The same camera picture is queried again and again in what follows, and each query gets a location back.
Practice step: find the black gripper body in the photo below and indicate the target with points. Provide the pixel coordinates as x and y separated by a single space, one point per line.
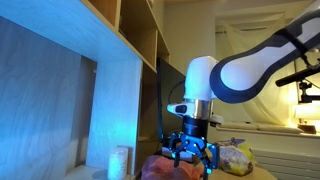
193 138

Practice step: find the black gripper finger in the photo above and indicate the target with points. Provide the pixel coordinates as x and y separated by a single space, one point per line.
176 156
205 157

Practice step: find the orange towel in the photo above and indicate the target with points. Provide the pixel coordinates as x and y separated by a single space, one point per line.
158 167

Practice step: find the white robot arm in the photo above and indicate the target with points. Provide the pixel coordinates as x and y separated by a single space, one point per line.
236 79

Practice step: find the white cylindrical lamp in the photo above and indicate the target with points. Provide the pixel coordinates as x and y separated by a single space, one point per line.
117 165

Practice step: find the dark monitor screen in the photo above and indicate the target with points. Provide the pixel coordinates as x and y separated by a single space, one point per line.
170 89

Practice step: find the wooden shelf unit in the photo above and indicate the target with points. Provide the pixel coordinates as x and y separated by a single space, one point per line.
42 43

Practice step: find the black camera on stand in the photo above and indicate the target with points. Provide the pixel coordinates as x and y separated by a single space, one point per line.
296 77

